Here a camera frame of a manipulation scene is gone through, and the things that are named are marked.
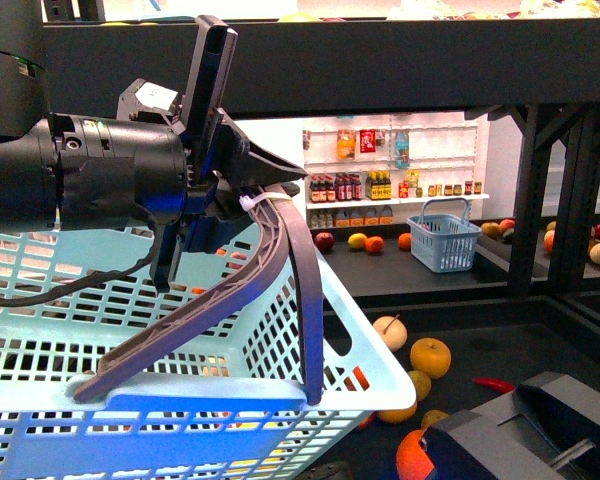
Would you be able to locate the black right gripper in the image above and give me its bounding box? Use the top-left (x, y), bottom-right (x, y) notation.
top-left (421, 372), bottom-right (600, 479)

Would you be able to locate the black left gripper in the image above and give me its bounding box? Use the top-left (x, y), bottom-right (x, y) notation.
top-left (115, 14), bottom-right (310, 294)

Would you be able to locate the grey basket handle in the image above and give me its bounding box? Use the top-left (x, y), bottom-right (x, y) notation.
top-left (71, 184), bottom-right (324, 405)

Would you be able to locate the large light blue basket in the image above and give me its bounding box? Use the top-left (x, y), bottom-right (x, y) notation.
top-left (0, 227), bottom-right (415, 479)

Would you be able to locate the white goods shelf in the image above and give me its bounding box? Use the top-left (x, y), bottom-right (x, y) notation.
top-left (302, 112), bottom-right (489, 228)

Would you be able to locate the black upper shelf board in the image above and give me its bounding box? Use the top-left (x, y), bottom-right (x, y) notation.
top-left (44, 18), bottom-right (600, 119)

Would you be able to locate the red chili pepper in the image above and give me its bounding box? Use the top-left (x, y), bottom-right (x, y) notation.
top-left (473, 377), bottom-right (516, 394)

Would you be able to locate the brown kiwi lower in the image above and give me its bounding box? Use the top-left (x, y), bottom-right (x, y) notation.
top-left (420, 409), bottom-right (449, 430)

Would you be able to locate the brown kiwi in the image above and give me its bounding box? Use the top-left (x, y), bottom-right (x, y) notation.
top-left (408, 370), bottom-right (432, 402)
top-left (420, 409), bottom-right (449, 430)

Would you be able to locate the dark red apple rear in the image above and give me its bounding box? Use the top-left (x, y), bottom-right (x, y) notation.
top-left (314, 232), bottom-right (335, 253)

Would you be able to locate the brown kiwi upper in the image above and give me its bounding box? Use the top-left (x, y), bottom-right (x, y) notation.
top-left (408, 370), bottom-right (432, 402)

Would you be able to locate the golden round pear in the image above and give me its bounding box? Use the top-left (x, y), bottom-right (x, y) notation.
top-left (410, 337), bottom-right (452, 380)

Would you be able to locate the large orange front centre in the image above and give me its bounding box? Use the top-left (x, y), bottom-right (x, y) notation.
top-left (396, 429), bottom-right (434, 480)

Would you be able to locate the orange beside red apple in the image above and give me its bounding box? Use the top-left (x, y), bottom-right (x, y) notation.
top-left (376, 402), bottom-right (418, 425)

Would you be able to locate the yellow orange fruit rear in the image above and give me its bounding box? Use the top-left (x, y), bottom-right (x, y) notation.
top-left (347, 233), bottom-right (367, 251)

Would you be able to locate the orange rear centre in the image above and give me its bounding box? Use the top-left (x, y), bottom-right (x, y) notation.
top-left (364, 236), bottom-right (385, 254)

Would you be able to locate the orange beside small basket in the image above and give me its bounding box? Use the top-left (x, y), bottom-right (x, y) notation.
top-left (398, 233), bottom-right (412, 251)

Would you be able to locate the small blue basket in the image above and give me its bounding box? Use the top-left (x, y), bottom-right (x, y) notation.
top-left (407, 197), bottom-right (482, 274)

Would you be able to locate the white cable tie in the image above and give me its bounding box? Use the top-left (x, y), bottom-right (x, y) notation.
top-left (239, 192), bottom-right (292, 212)

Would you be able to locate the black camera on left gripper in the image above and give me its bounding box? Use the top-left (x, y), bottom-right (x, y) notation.
top-left (179, 15), bottom-right (238, 150)

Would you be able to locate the black cable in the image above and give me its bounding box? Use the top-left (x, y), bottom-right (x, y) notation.
top-left (0, 214), bottom-right (169, 307)

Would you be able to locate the black shelf post right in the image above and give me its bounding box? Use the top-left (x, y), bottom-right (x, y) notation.
top-left (488, 103), bottom-right (585, 298)

